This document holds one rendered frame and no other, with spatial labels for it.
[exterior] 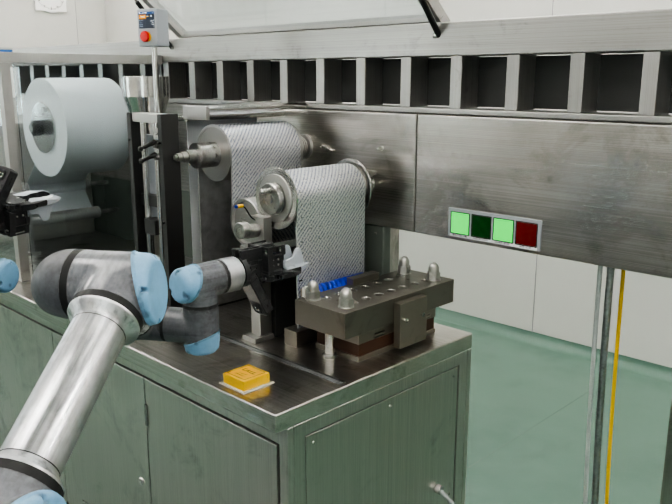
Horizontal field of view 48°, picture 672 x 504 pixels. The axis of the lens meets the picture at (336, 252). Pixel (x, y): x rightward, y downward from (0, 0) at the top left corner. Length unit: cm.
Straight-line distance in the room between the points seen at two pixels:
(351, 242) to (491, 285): 284
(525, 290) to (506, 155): 285
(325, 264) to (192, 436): 51
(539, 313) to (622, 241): 292
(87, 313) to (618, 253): 105
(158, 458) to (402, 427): 61
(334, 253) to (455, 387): 45
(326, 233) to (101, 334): 80
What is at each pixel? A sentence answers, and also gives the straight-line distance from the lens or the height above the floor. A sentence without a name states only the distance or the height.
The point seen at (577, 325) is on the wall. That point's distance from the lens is 444.
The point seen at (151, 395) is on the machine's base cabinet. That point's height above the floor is 78.
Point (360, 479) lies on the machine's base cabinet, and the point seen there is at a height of 66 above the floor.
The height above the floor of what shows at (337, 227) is 117.
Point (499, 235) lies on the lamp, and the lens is 177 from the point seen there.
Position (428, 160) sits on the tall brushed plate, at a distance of 187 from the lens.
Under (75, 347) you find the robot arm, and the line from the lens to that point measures 115.
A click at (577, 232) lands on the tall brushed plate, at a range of 168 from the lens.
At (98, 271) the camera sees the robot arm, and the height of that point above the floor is 123.
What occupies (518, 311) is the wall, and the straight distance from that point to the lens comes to 461.
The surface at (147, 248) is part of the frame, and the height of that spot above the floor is 109.
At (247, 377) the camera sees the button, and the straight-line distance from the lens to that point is 158.
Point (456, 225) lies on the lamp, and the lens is 183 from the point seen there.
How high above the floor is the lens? 153
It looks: 13 degrees down
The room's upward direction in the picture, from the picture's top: straight up
